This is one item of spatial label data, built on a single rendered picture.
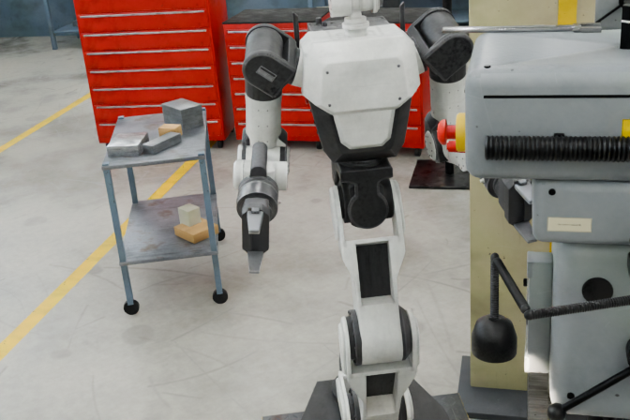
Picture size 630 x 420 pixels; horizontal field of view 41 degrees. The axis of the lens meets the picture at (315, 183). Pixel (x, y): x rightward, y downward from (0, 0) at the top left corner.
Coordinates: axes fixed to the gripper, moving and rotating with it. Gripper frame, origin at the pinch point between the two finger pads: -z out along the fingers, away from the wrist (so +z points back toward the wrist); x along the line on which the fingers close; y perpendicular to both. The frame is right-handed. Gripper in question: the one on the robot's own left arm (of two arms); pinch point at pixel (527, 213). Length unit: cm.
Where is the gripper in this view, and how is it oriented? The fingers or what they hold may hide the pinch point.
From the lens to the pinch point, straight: 176.7
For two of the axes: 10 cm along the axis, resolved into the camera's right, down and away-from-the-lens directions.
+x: -1.3, -7.8, -6.1
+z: -2.1, -5.8, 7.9
